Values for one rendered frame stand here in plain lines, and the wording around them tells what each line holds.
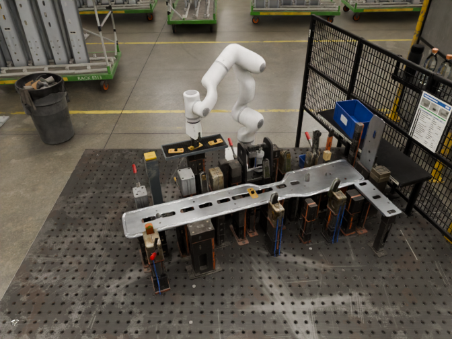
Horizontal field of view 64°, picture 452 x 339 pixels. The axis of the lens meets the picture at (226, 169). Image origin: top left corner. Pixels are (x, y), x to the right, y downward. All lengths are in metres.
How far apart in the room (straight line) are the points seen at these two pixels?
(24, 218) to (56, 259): 1.52
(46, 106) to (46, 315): 2.80
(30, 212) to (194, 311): 2.31
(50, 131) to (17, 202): 1.00
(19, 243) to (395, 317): 2.88
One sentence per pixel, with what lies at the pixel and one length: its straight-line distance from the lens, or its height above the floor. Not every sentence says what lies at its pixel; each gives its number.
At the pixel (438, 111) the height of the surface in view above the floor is 1.38.
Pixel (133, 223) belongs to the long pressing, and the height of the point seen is 1.00.
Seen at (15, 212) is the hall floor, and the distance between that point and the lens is 3.92.
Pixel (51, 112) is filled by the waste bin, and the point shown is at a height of 0.42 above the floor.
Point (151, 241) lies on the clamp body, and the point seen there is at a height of 1.06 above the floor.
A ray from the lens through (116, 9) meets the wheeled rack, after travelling 9.20.
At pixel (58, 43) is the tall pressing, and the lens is 6.09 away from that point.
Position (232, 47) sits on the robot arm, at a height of 1.67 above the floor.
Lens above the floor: 2.34
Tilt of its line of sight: 37 degrees down
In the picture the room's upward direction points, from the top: 1 degrees counter-clockwise
